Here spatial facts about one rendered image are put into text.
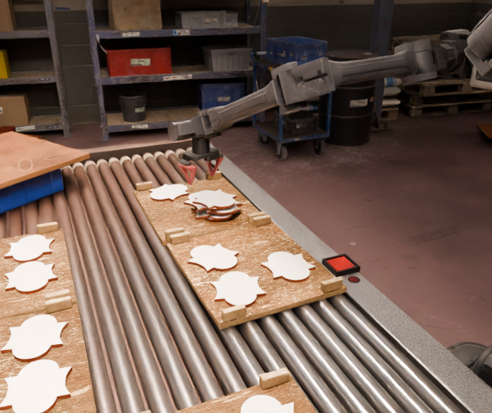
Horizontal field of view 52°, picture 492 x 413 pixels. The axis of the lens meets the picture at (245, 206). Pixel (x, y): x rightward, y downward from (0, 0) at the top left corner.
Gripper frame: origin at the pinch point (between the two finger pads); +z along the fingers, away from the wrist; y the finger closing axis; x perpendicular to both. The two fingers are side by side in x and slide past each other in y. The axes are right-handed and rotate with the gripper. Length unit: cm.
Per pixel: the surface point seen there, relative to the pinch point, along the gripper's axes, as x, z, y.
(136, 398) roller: 48, 12, 64
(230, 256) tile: 28.6, 9.9, 16.8
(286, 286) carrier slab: 48, 10, 17
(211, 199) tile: 5.2, 5.6, 0.7
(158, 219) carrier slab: -5.8, 11.7, 13.9
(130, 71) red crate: -333, 44, -217
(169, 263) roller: 15.3, 12.9, 27.6
